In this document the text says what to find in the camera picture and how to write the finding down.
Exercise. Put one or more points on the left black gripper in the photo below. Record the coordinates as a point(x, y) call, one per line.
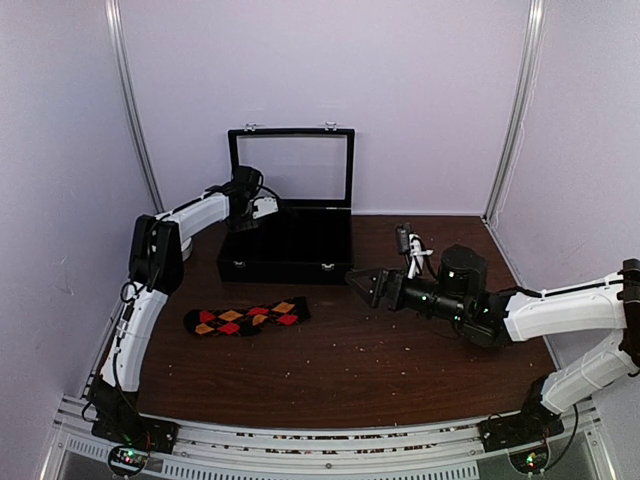
point(243, 227)

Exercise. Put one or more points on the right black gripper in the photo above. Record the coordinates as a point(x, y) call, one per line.
point(374, 276)

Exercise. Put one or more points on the black red orange argyle sock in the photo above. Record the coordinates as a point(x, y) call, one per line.
point(245, 322)

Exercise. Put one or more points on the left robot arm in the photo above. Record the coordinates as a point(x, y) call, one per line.
point(156, 270)

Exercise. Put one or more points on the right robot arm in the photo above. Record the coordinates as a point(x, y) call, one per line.
point(611, 303)

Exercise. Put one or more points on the black display box with lid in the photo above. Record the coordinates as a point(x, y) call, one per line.
point(308, 171)

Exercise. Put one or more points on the white fluted bowl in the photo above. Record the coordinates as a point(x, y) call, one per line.
point(186, 249)

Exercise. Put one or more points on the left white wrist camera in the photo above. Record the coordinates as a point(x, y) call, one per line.
point(264, 206)

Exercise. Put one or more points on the front aluminium rail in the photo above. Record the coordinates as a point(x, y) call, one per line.
point(445, 450)

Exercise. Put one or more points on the right aluminium frame post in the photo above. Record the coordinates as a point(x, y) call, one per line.
point(515, 127)

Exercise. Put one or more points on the aluminium frame post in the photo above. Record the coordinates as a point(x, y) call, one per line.
point(515, 127)
point(133, 118)

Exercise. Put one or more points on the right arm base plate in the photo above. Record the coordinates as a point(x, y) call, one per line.
point(506, 432)

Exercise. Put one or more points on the left aluminium frame post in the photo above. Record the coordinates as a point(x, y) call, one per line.
point(133, 118)

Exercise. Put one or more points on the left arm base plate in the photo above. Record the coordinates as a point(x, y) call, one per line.
point(146, 434)

